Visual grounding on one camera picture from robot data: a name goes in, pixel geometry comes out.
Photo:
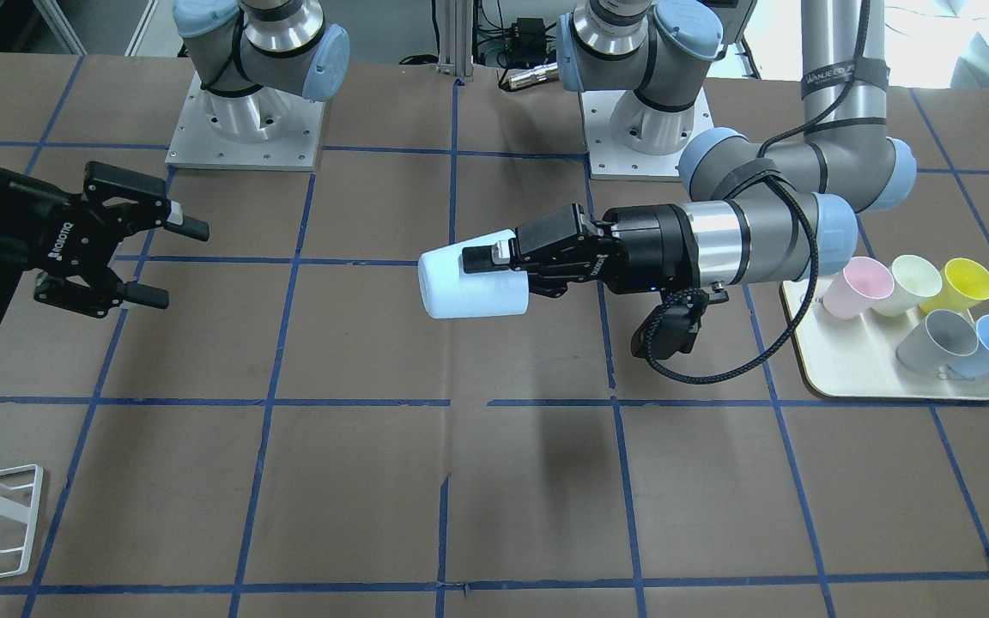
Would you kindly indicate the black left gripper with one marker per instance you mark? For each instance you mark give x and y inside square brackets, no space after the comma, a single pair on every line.
[645,245]

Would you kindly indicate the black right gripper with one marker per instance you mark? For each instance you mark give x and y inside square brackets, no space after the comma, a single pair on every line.
[5,230]

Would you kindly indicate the pale blue plastic cup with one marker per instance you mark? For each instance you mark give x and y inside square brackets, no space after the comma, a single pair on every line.
[449,293]

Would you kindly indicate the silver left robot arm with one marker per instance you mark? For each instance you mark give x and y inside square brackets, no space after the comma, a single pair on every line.
[757,212]

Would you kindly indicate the pink plastic cup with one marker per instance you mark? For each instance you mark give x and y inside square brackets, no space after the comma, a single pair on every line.
[860,285]

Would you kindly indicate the cream plastic cup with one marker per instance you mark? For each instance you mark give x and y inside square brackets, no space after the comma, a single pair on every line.
[916,280]

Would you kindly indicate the grey plastic cup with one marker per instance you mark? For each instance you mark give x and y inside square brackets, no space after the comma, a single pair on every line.
[938,340]

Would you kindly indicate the yellow plastic cup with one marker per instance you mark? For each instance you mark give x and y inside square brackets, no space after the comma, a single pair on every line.
[965,283]

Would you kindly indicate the cream plastic tray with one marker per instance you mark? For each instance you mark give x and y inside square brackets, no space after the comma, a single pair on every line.
[856,358]

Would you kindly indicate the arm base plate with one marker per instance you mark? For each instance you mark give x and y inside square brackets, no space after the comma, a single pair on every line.
[264,131]
[628,141]

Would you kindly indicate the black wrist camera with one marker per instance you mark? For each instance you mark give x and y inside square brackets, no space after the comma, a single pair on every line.
[679,322]

